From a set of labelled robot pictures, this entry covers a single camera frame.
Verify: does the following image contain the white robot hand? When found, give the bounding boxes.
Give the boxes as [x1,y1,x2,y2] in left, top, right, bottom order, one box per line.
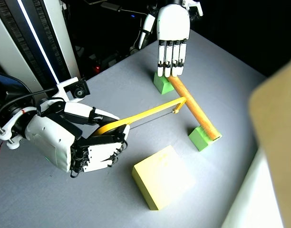
[138,3,192,79]
[25,98,131,179]

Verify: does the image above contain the round wooden rod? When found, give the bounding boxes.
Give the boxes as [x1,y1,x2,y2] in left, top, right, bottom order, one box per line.
[168,76,219,141]

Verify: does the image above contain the yellow hacksaw with black handle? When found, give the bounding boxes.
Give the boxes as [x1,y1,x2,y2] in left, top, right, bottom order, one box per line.
[92,96,187,137]

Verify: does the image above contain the green wedge support block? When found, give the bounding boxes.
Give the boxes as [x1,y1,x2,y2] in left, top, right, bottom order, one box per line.
[153,72,175,95]
[188,125,223,152]

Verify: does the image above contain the grey table cloth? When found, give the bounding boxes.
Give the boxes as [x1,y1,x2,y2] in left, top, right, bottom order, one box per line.
[0,29,267,228]

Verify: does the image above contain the white and black robot column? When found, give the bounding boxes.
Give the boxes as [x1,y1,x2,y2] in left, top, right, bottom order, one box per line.
[0,0,82,95]

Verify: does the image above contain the yellow wooden cube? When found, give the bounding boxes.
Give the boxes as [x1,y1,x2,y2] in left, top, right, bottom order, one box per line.
[132,145,196,211]

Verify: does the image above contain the blurred tan board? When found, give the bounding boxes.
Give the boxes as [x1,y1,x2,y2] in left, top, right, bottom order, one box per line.
[248,53,291,228]

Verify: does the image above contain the white backdrop sheet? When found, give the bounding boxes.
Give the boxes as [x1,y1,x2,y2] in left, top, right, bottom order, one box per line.
[221,147,287,228]

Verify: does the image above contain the wrist camera on white bracket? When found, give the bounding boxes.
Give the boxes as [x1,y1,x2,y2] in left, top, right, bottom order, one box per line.
[56,76,91,104]

